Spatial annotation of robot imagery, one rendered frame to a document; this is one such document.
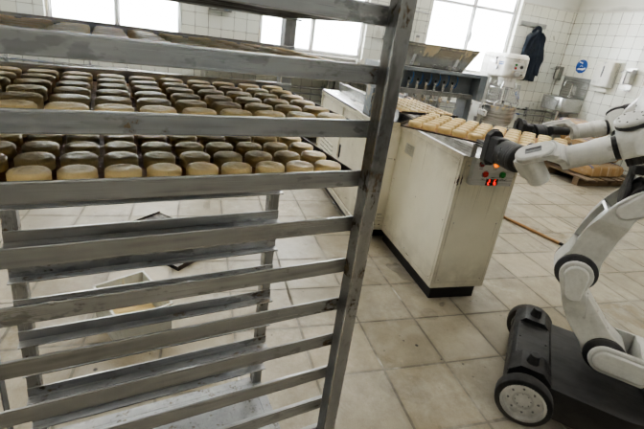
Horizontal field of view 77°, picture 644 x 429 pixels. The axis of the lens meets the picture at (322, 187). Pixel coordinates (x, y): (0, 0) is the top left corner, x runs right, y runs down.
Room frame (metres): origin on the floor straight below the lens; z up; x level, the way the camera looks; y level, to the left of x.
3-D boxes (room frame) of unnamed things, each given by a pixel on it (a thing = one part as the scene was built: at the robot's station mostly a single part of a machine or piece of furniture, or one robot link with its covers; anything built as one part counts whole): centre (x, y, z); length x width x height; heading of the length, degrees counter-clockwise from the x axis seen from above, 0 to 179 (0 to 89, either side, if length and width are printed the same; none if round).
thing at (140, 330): (1.42, 0.73, 0.08); 0.30 x 0.22 x 0.16; 48
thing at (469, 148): (2.83, -0.39, 0.87); 2.01 x 0.03 x 0.07; 17
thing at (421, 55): (2.77, -0.56, 1.25); 0.56 x 0.29 x 0.14; 107
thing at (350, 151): (3.22, -0.42, 0.42); 1.28 x 0.72 x 0.84; 17
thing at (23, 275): (0.90, 0.39, 0.69); 0.64 x 0.03 x 0.03; 119
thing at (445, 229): (2.28, -0.71, 0.45); 0.70 x 0.34 x 0.90; 17
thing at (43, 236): (0.90, 0.39, 0.78); 0.64 x 0.03 x 0.03; 119
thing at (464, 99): (2.77, -0.56, 1.01); 0.72 x 0.33 x 0.34; 107
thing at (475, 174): (1.94, -0.82, 0.77); 0.24 x 0.04 x 0.14; 107
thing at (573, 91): (6.25, -3.40, 0.93); 0.99 x 0.38 x 1.09; 18
